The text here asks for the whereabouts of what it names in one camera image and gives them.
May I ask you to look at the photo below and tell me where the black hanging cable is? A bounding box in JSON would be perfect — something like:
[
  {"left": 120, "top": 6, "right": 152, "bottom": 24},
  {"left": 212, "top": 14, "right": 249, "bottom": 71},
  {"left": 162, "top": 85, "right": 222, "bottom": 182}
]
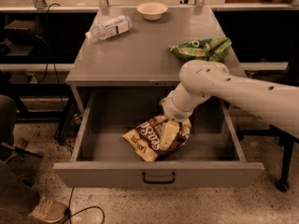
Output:
[{"left": 34, "top": 3, "right": 64, "bottom": 110}]

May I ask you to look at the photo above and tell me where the black floor cable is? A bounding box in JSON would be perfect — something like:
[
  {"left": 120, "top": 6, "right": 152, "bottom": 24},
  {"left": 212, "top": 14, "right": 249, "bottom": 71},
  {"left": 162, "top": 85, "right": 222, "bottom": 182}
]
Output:
[{"left": 61, "top": 188, "right": 107, "bottom": 224}]

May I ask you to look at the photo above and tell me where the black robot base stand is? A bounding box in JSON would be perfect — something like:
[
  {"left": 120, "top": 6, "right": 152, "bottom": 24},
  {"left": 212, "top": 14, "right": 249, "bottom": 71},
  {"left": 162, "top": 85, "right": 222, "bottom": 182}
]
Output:
[{"left": 236, "top": 125, "right": 299, "bottom": 192}]

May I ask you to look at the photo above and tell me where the person's leg in trousers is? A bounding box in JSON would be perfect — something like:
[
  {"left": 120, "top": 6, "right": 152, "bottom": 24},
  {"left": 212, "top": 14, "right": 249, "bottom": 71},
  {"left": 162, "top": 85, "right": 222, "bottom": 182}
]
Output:
[{"left": 0, "top": 95, "right": 39, "bottom": 216}]

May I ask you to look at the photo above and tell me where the open grey drawer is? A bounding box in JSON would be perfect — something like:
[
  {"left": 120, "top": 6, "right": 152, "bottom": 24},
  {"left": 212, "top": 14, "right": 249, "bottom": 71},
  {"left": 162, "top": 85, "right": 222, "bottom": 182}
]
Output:
[{"left": 53, "top": 87, "right": 263, "bottom": 188}]

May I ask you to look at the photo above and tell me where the tan sneaker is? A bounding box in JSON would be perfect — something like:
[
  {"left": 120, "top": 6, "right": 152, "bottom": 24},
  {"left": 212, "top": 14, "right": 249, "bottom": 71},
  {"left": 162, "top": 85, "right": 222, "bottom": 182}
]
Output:
[{"left": 29, "top": 195, "right": 67, "bottom": 223}]

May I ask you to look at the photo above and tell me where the grey metal cabinet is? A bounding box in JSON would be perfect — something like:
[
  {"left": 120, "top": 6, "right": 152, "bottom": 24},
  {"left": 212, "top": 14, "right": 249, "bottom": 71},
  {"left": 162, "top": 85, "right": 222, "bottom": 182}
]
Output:
[{"left": 65, "top": 6, "right": 250, "bottom": 117}]

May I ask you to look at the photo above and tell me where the dark box on shelf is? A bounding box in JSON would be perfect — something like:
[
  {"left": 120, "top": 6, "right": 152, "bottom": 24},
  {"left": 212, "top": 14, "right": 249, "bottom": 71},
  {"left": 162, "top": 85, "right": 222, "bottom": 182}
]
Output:
[{"left": 4, "top": 20, "right": 38, "bottom": 46}]

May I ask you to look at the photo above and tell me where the green chip bag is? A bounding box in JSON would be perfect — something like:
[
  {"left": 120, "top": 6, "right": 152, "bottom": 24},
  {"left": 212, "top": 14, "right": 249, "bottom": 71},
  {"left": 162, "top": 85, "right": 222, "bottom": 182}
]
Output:
[{"left": 168, "top": 37, "right": 232, "bottom": 62}]

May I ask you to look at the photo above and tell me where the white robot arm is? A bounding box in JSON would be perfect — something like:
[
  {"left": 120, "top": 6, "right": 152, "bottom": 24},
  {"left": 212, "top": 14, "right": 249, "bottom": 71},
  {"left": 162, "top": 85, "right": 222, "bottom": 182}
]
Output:
[{"left": 162, "top": 60, "right": 299, "bottom": 139}]

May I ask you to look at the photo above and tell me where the clear plastic water bottle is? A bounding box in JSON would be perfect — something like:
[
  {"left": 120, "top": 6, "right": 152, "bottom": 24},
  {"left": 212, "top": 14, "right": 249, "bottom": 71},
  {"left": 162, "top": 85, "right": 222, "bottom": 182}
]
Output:
[{"left": 85, "top": 15, "right": 132, "bottom": 40}]

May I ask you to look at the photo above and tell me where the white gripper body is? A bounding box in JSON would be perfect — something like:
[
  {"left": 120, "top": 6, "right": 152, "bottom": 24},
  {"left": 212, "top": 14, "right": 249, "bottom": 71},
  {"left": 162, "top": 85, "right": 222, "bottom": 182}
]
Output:
[{"left": 160, "top": 91, "right": 194, "bottom": 122}]

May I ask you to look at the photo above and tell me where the black drawer handle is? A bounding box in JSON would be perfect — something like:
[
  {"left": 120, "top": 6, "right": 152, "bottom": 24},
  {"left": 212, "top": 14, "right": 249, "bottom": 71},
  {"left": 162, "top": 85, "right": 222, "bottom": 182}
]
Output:
[{"left": 141, "top": 172, "right": 176, "bottom": 185}]

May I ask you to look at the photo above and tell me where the white bowl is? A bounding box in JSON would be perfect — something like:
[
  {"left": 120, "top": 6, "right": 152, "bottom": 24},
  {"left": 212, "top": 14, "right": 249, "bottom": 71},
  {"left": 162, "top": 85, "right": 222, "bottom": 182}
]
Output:
[{"left": 136, "top": 2, "right": 168, "bottom": 21}]

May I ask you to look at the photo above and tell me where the brown chip bag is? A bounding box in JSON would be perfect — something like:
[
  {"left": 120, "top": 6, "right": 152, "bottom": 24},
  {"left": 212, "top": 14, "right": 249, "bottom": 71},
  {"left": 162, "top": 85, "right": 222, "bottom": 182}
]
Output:
[{"left": 122, "top": 115, "right": 192, "bottom": 161}]

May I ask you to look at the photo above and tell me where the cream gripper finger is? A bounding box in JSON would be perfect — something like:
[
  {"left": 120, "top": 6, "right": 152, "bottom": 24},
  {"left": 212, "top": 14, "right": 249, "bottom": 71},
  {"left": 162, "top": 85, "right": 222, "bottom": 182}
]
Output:
[{"left": 160, "top": 120, "right": 179, "bottom": 150}]

